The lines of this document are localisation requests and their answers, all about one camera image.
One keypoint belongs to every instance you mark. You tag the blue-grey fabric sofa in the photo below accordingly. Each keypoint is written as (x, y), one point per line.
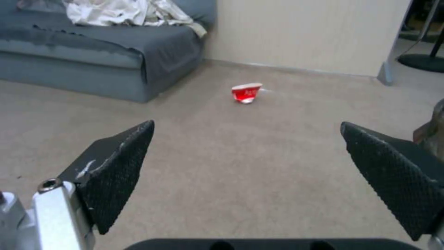
(100, 49)

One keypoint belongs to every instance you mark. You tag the crumpled white cloth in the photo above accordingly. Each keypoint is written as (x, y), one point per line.
(131, 13)

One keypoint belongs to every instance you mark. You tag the black round stand base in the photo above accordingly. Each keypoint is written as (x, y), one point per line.
(421, 62)

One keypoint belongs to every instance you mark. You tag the brown grey object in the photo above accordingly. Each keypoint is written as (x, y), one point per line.
(432, 130)

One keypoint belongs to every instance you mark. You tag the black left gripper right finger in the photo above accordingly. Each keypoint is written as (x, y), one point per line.
(392, 179)

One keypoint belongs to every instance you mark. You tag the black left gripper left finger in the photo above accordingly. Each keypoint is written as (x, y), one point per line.
(111, 177)

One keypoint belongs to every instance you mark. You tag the crushed red paper cup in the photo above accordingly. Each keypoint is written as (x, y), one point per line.
(246, 92)

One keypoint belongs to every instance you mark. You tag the black stand pole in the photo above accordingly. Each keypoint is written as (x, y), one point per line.
(437, 28)

